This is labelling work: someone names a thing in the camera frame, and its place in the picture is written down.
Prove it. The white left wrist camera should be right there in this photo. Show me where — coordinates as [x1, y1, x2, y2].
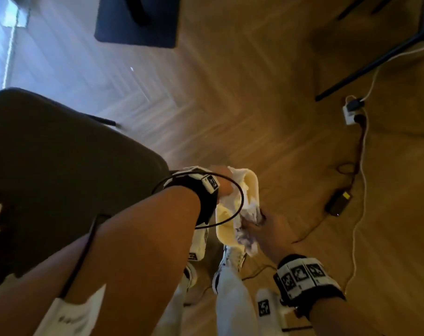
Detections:
[188, 226, 210, 262]

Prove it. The white window frame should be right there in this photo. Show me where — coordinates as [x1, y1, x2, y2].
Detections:
[0, 0, 31, 99]

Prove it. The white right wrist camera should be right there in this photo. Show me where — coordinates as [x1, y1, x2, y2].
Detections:
[255, 288, 295, 336]

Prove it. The white right shoe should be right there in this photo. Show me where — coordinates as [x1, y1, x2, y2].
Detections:
[212, 245, 248, 295]

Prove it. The thin white cable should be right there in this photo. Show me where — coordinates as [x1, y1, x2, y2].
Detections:
[360, 42, 424, 103]

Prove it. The white power strip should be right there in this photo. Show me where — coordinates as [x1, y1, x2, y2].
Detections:
[342, 95, 365, 126]

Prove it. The black right wristband with markers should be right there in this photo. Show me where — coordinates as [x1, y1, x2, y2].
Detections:
[272, 254, 346, 318]

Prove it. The thin black adapter cable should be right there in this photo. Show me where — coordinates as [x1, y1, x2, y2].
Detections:
[241, 212, 334, 283]

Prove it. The person's right forearm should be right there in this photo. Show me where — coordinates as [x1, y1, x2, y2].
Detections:
[308, 297, 385, 336]

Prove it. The beige woven chair dark seat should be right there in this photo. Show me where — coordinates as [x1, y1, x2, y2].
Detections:
[0, 88, 171, 292]

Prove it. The black adapter mains cable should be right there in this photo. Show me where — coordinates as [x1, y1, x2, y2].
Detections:
[336, 124, 369, 194]

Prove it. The person's right hand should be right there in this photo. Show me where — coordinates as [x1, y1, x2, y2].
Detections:
[241, 210, 298, 266]

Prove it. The white left shoe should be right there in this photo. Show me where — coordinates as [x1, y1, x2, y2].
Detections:
[182, 262, 199, 290]

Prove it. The person's left forearm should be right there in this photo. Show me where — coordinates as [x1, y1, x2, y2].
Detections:
[0, 187, 202, 336]

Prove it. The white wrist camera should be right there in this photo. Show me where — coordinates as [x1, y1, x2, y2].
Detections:
[255, 288, 295, 336]
[188, 226, 210, 262]

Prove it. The black charger plug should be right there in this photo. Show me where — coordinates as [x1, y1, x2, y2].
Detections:
[345, 98, 366, 113]

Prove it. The person's left hand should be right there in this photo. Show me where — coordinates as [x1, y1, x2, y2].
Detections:
[208, 165, 234, 197]

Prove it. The black left wristband with markers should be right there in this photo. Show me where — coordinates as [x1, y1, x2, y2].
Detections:
[162, 166, 221, 227]

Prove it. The black adapter yellow label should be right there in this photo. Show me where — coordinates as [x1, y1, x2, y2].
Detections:
[323, 189, 353, 218]

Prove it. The black wristband with markers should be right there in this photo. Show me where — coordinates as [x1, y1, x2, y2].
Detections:
[162, 166, 221, 227]
[272, 254, 346, 318]

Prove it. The black left wrist camera cable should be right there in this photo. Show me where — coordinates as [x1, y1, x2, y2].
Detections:
[57, 170, 245, 301]

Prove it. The white shoe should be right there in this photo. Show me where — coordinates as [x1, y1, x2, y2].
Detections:
[212, 245, 248, 295]
[182, 262, 199, 290]

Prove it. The cream plastic waste bin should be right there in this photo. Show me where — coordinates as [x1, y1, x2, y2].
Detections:
[214, 168, 261, 255]

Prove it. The dark blue table base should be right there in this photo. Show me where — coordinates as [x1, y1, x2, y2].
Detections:
[94, 0, 182, 49]

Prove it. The thick white power cord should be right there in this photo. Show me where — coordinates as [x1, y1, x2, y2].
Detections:
[342, 115, 369, 295]

